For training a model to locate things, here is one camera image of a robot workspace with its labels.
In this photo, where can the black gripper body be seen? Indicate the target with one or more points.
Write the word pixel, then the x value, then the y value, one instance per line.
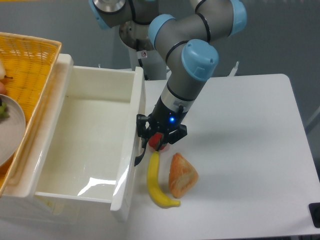
pixel 168 121

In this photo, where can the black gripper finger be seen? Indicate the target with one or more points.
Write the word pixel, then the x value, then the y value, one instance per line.
pixel 171 136
pixel 143 131

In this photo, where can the black top drawer handle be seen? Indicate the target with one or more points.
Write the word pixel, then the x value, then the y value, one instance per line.
pixel 139 158

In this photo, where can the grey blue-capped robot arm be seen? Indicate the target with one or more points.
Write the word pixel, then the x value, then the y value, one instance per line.
pixel 185 46

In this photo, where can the white drawer cabinet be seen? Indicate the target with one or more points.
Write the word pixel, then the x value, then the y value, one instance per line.
pixel 19 199

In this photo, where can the red bell pepper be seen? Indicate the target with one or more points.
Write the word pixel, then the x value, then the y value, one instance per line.
pixel 156 142

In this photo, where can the triangular bread pastry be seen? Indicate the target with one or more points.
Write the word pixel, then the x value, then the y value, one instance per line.
pixel 182 176

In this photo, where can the yellow banana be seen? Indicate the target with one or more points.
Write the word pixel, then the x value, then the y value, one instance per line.
pixel 153 187

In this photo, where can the yellow wicker basket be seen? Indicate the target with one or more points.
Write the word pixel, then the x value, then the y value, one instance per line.
pixel 29 61

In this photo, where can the white plate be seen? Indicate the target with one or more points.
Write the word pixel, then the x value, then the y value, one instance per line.
pixel 12 129

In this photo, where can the green grapes on plate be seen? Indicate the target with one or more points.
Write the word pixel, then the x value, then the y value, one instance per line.
pixel 3 110

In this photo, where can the red fruit in basket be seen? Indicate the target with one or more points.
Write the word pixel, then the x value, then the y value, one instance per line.
pixel 3 89

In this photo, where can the pale pear in basket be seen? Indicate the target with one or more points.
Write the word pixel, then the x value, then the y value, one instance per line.
pixel 3 73

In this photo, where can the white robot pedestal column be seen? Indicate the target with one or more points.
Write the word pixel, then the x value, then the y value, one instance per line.
pixel 141 51

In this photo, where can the white metal base frame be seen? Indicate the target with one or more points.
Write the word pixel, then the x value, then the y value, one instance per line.
pixel 232 73

